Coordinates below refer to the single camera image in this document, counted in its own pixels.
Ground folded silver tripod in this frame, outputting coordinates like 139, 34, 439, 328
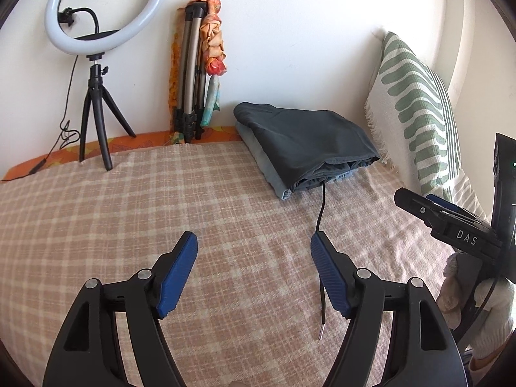
174, 1, 207, 143

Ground white ring light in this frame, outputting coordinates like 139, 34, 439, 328
44, 0, 165, 56

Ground dark grey pants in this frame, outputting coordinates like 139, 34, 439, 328
233, 102, 380, 190

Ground green patterned white pillow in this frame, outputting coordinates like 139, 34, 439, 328
365, 32, 487, 220

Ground folded light blue cloth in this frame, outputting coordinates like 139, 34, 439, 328
236, 122, 353, 200

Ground small black tripod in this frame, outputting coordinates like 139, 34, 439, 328
79, 53, 136, 171

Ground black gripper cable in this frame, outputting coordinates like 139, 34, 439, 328
457, 273, 505, 356

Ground orange bed sheet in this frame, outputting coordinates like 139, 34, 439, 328
1, 126, 243, 182

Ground orange floral cloth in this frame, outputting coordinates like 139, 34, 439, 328
168, 0, 226, 143

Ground black ring light cable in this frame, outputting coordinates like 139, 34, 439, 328
28, 6, 102, 176

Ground right gloved hand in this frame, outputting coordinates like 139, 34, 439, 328
436, 253, 515, 357

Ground right forearm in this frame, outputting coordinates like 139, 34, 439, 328
466, 350, 500, 386

